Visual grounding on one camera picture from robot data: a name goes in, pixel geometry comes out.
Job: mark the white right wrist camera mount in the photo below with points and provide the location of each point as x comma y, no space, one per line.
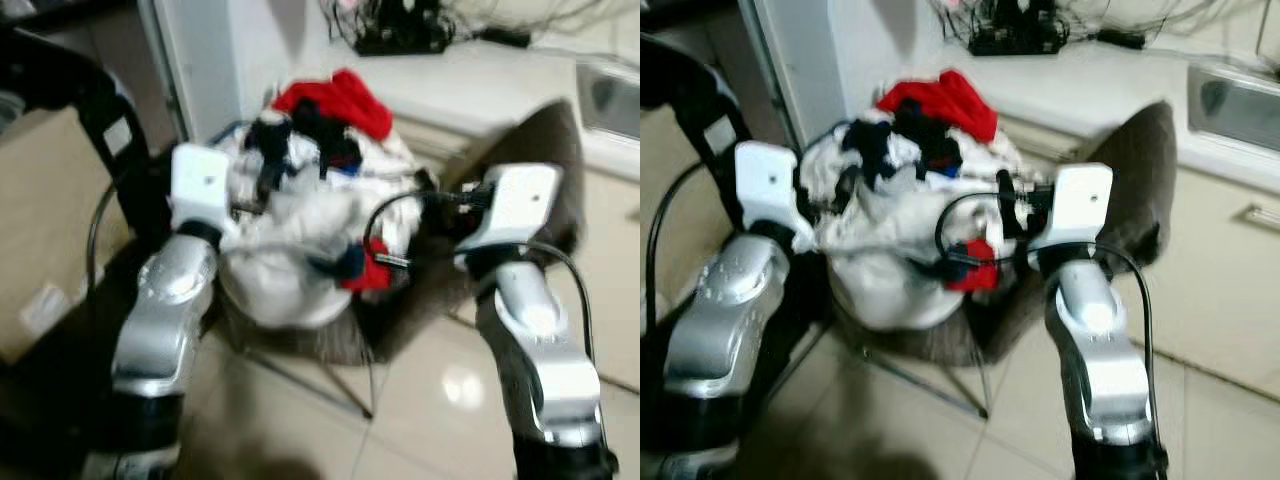
1082,205
520,205

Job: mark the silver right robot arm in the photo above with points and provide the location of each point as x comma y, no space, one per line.
1100,350
545,360

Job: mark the brown cardboard box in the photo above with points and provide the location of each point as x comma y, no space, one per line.
50,200

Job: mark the white clothes pile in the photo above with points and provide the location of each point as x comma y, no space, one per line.
880,290
290,290

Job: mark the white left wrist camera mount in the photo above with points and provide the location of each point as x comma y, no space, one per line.
770,185
203,180

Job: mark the stainless steel sink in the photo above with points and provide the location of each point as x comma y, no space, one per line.
610,100
1235,105

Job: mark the brown upholstered chair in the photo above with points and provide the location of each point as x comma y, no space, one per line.
540,150
1140,160

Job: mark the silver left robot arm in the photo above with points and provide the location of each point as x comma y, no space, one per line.
160,330
720,320

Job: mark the small red and blue cloth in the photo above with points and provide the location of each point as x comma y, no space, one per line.
975,272
372,272

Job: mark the black power strip with plugs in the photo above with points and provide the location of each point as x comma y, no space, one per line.
400,38
1010,40

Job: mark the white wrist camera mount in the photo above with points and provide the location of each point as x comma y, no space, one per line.
1082,205
520,205
203,180
770,185

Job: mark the black power adapter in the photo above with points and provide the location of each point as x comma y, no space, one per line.
1120,39
505,37

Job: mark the black garment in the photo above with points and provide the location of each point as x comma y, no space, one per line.
330,135
930,135

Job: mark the red garment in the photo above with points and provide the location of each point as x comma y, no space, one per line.
350,100
950,100

